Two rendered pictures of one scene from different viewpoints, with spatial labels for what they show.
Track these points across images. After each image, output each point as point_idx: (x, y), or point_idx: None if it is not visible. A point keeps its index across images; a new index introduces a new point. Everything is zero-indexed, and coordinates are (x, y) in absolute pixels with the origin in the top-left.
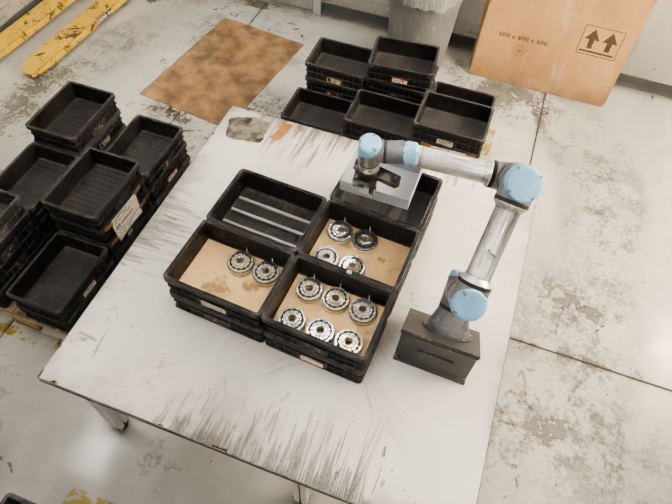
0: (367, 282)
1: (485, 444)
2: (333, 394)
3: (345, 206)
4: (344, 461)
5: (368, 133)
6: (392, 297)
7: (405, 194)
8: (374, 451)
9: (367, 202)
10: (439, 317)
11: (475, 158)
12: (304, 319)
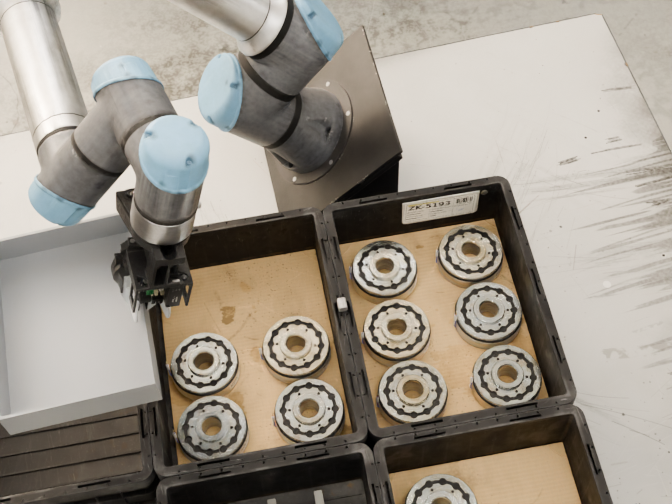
0: (339, 261)
1: (440, 48)
2: (542, 282)
3: (157, 424)
4: (631, 203)
5: (153, 149)
6: (340, 203)
7: (89, 254)
8: (579, 173)
9: (72, 437)
10: (314, 128)
11: (11, 29)
12: (489, 352)
